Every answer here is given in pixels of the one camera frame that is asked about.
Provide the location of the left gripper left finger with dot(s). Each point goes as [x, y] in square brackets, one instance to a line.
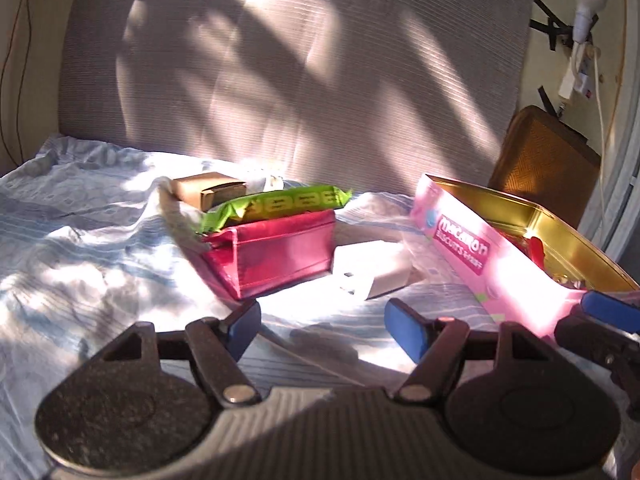
[217, 346]

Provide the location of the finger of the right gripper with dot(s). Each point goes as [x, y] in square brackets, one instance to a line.
[611, 311]

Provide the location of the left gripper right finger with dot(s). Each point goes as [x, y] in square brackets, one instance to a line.
[434, 344]

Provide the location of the magenta leather pouch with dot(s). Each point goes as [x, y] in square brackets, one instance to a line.
[266, 255]

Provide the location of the white charger cube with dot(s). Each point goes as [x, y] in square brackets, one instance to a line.
[370, 269]

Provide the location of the red stapler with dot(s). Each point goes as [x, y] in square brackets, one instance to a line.
[533, 248]

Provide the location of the green snack packet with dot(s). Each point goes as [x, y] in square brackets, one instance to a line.
[273, 205]

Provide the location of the pink macaron tin box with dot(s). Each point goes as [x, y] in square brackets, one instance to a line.
[479, 232]

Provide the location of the small brown cardboard box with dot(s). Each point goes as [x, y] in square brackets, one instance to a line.
[205, 191]

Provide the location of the brown woven cushion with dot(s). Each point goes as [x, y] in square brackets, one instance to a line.
[548, 163]

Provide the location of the white power strip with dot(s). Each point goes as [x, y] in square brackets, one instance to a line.
[580, 77]

